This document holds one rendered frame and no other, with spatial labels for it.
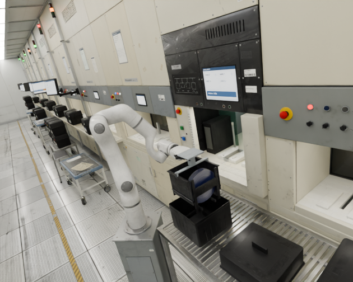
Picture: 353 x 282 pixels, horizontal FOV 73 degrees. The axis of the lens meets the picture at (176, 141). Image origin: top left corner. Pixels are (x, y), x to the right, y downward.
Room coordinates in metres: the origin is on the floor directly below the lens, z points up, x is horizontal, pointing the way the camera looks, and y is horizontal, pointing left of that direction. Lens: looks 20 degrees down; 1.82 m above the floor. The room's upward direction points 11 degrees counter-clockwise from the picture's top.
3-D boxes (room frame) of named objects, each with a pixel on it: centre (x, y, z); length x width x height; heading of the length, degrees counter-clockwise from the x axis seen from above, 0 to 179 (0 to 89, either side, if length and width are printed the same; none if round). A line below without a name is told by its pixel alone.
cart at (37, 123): (6.14, 3.26, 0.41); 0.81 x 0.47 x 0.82; 33
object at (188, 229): (1.24, -0.06, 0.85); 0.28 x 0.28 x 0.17; 31
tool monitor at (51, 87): (4.32, 1.77, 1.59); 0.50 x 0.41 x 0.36; 122
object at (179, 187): (1.23, -0.06, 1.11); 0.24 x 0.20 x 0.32; 122
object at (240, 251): (0.87, -0.29, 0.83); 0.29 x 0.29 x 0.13; 35
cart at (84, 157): (3.52, 1.56, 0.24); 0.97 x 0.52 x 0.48; 35
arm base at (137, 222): (1.36, 0.37, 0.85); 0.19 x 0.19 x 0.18
